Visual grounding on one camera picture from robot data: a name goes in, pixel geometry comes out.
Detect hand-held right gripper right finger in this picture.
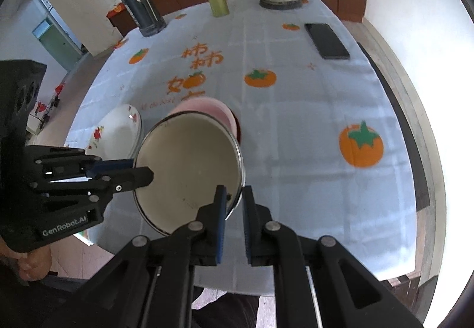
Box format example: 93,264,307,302
242,185,423,328

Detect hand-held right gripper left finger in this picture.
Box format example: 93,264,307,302
89,185,227,328

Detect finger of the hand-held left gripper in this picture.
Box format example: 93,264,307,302
26,145,136,182
35,165,155,204

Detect white plate with red flowers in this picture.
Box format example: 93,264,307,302
86,104,144,162

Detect stainless steel bowl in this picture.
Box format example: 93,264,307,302
132,111,246,236

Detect red bowl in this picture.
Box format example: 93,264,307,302
230,109,244,145

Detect pink bowl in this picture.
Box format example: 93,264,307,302
166,96,238,138

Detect person's left hand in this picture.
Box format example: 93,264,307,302
17,247,52,286

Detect person's dark pants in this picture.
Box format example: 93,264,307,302
190,285,260,328

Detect green door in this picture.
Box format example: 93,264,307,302
31,19,84,62

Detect persimmon print tablecloth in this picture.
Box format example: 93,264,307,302
65,0,417,295

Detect dark transparent water bottle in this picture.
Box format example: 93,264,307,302
112,0,167,37

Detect black smartphone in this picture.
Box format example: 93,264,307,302
304,23,351,60

